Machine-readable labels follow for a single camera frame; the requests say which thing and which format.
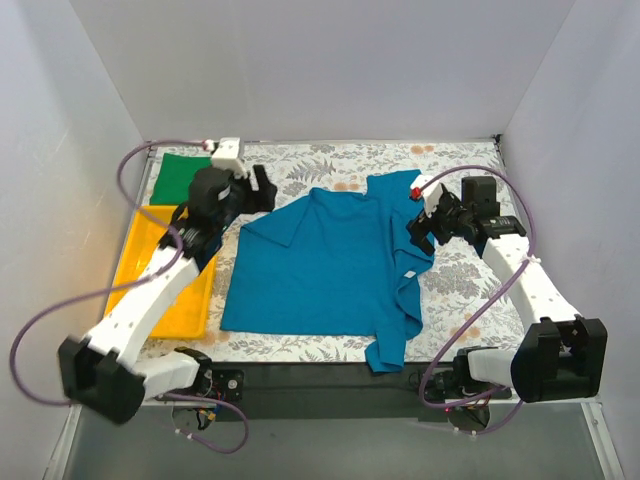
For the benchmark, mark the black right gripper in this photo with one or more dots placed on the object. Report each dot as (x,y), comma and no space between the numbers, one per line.
(430,226)

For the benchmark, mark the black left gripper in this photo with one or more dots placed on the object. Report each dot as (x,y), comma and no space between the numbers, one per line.
(254,188)

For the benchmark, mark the blue t shirt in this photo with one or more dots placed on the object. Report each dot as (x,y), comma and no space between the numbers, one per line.
(334,264)

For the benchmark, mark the yellow plastic tray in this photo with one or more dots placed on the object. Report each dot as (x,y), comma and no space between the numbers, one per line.
(185,299)

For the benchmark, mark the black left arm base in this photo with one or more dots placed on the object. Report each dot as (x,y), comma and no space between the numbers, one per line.
(219,383)

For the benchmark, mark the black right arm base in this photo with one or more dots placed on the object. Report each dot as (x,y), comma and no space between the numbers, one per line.
(444,391)

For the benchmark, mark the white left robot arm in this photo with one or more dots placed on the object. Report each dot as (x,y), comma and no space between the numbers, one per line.
(102,370)

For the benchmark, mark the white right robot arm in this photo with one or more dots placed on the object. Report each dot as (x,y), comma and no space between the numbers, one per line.
(562,352)

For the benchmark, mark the green folded t shirt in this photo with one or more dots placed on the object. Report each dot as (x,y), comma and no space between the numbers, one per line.
(174,177)

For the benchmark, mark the floral patterned table mat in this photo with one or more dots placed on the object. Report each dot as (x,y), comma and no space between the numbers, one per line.
(456,286)

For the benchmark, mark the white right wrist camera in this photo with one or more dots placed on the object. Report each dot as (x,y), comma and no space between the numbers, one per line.
(430,196)

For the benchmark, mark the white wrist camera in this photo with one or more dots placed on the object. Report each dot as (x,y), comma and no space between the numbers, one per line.
(227,154)
(430,196)

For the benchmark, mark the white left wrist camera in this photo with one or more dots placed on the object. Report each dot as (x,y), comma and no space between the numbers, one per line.
(227,154)

